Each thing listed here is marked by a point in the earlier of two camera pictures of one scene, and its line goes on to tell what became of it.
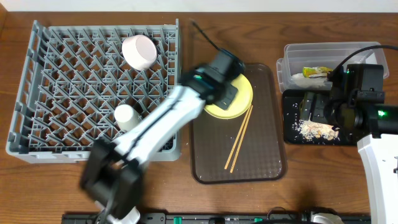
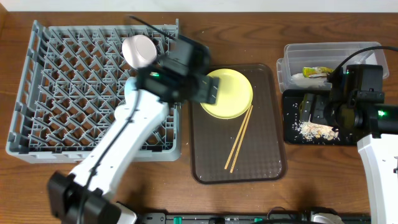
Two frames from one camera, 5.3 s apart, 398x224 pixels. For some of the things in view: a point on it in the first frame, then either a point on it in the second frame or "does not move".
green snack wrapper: (316, 72) does not move
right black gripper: (315, 106) does not move
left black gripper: (227, 97) to (210, 89)
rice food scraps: (310, 129) does not move
